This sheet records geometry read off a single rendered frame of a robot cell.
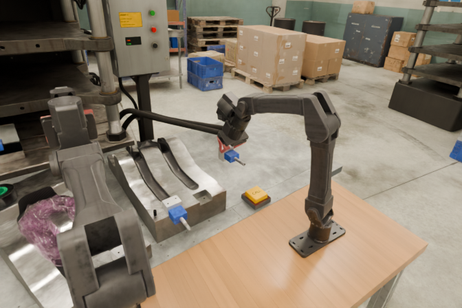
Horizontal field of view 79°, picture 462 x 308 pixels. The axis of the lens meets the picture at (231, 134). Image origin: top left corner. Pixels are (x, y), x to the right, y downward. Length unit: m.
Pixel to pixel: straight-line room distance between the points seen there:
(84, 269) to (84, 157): 0.22
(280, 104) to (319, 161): 0.20
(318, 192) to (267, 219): 0.24
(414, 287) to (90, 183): 1.95
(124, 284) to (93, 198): 0.12
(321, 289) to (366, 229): 0.31
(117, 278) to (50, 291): 0.46
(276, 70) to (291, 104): 3.87
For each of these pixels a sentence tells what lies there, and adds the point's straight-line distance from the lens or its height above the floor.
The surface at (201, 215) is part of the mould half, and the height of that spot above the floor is 0.83.
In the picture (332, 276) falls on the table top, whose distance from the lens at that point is 0.92.
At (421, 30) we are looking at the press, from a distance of 4.66.
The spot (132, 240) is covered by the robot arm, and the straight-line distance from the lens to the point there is 0.39.
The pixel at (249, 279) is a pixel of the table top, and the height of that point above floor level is 0.80.
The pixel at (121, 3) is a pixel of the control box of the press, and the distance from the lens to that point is 1.54.
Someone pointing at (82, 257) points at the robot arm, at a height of 1.22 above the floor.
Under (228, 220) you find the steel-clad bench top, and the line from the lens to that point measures 1.00.
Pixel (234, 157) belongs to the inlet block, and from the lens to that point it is 1.05.
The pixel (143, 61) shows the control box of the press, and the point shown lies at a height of 1.14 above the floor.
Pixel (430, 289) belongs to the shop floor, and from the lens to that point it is 2.18.
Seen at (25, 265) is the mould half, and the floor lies 0.88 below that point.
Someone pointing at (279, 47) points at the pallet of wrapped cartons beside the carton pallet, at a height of 0.74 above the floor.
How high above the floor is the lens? 1.50
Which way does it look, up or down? 27 degrees down
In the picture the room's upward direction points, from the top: 3 degrees clockwise
